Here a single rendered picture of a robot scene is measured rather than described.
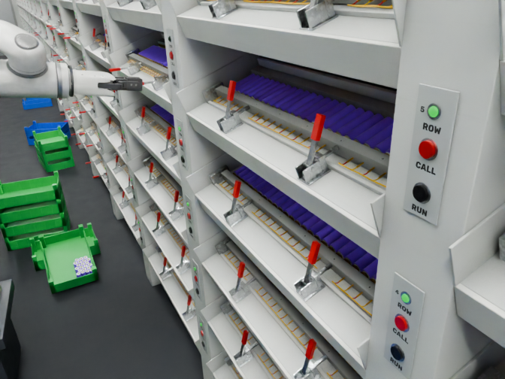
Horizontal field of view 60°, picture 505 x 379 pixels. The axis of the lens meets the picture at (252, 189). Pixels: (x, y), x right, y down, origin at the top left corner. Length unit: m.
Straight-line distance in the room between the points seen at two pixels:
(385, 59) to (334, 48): 0.08
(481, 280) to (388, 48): 0.23
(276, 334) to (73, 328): 1.15
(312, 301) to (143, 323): 1.22
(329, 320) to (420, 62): 0.40
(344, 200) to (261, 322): 0.47
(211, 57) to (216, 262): 0.50
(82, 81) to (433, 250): 0.90
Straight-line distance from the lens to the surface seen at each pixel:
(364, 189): 0.56
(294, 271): 0.75
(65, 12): 3.02
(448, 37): 0.39
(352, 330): 0.66
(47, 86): 1.13
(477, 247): 0.44
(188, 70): 0.97
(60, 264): 2.24
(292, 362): 0.88
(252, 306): 0.99
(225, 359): 1.39
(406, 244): 0.47
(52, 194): 2.42
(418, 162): 0.42
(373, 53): 0.46
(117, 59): 1.64
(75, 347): 1.84
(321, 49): 0.53
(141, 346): 1.76
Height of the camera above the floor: 1.21
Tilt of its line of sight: 26 degrees down
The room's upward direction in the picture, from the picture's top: 2 degrees counter-clockwise
